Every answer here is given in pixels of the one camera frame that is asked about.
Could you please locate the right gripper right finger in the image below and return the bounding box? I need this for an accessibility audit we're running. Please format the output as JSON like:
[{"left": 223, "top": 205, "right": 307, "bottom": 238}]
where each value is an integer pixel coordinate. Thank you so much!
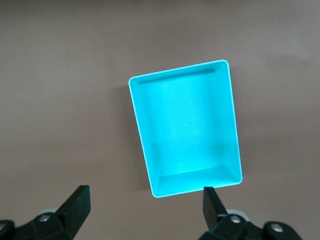
[{"left": 199, "top": 186, "right": 266, "bottom": 240}]

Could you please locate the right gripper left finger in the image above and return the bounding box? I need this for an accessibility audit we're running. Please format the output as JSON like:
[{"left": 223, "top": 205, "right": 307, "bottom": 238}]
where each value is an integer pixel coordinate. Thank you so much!
[{"left": 14, "top": 184, "right": 91, "bottom": 240}]

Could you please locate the teal plastic bin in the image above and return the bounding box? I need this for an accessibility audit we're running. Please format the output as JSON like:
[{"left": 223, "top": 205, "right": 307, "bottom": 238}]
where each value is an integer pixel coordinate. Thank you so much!
[{"left": 128, "top": 59, "right": 244, "bottom": 199}]

